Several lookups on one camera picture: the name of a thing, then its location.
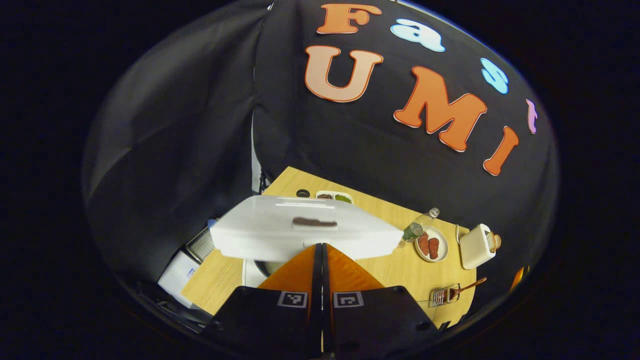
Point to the toast bread slice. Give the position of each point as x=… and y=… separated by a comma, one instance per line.
x=494, y=241

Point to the white slatted crate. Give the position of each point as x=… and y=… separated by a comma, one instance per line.
x=201, y=244

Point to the brown wooden spoon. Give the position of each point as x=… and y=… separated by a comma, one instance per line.
x=470, y=286

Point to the clear plastic water bottle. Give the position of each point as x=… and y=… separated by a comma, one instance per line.
x=414, y=231

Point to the white toaster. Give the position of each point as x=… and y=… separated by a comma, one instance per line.
x=475, y=247

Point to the black backdrop cloth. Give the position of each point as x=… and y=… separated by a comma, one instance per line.
x=350, y=145

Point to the small black round cap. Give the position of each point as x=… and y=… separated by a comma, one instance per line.
x=302, y=193

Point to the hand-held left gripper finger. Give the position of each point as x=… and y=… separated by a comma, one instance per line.
x=326, y=310
x=318, y=300

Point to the white round plate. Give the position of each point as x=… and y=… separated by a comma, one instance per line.
x=442, y=245

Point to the white rice cooker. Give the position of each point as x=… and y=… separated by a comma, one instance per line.
x=260, y=230

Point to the red meat piece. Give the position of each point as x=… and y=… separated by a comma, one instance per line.
x=433, y=248
x=424, y=244

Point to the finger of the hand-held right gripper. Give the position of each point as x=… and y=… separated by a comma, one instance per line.
x=518, y=279

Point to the white box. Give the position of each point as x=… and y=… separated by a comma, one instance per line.
x=177, y=277

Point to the white divided grain dish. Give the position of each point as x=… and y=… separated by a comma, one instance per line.
x=334, y=197

